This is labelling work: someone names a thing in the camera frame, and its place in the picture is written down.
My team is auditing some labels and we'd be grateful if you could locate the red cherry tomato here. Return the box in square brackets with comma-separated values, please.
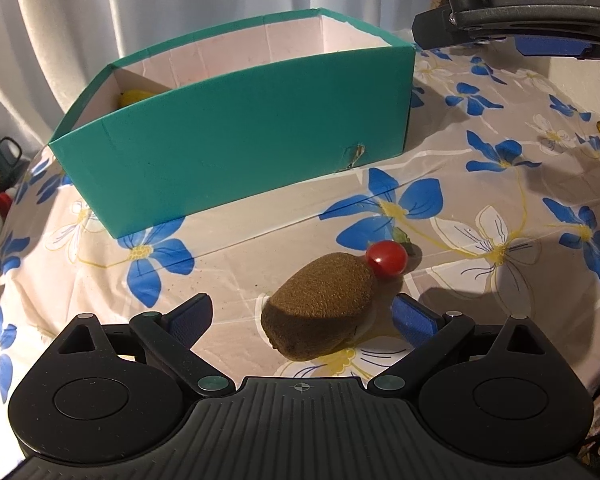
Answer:
[365, 240, 408, 280]

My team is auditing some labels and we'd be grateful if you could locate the brown kiwi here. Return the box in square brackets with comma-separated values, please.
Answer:
[260, 252, 377, 361]

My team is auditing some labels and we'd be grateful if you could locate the yellow-green pear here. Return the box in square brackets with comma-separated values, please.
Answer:
[118, 89, 156, 108]

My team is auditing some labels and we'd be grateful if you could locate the floral plastic tablecloth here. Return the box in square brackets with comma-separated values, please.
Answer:
[0, 48, 600, 479]

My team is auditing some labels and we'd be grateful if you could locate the teal cardboard box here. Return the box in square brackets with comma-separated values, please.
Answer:
[50, 9, 416, 237]

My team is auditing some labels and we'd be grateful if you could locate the red small bottle cap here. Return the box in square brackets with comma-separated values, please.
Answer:
[0, 188, 16, 220]

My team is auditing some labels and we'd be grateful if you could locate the dark green mug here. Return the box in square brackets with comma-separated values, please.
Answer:
[0, 136, 29, 192]

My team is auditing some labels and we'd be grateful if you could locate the white curtain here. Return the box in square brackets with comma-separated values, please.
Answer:
[0, 0, 432, 154]

